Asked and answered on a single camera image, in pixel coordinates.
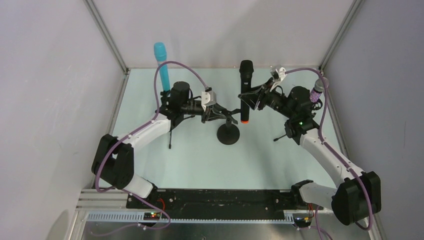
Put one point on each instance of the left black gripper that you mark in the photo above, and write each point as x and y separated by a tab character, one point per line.
206	113

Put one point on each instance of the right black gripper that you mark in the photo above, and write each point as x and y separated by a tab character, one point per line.
262	97

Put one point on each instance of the black round base stand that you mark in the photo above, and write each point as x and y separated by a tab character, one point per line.
228	133

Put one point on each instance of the black orange-tipped microphone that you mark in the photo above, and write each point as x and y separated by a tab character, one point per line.
246	72

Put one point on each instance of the black tripod clip stand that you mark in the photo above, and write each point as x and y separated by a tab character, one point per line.
173	116

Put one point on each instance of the black shock mount tripod stand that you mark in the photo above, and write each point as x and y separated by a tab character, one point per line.
300	114

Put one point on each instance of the purple glitter microphone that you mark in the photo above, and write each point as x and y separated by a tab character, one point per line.
318	89

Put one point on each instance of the teal blue microphone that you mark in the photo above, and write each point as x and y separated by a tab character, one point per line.
160	54

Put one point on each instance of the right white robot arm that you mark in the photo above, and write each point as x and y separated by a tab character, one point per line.
357	194

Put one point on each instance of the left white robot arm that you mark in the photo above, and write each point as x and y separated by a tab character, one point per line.
115	157

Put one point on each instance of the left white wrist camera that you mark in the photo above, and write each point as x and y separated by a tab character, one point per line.
208	98

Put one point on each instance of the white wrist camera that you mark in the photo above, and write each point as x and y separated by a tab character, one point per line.
278	74
208	98

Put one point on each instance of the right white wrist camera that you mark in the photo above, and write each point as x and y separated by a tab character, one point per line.
278	74

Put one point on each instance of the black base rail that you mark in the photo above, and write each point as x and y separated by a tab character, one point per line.
265	204

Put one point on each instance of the white toothed cable duct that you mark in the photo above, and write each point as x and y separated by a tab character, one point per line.
143	217

